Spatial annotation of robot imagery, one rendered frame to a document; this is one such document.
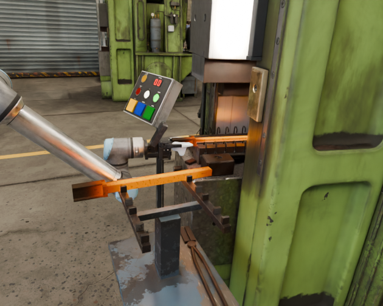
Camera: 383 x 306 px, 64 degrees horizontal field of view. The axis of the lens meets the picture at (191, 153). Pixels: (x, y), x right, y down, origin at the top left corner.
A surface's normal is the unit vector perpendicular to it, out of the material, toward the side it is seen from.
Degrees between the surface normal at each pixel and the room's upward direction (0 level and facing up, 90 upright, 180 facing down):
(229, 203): 90
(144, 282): 0
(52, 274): 0
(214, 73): 90
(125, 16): 89
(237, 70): 90
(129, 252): 0
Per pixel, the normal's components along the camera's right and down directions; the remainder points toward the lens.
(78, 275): 0.04, -0.92
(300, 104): 0.23, 0.37
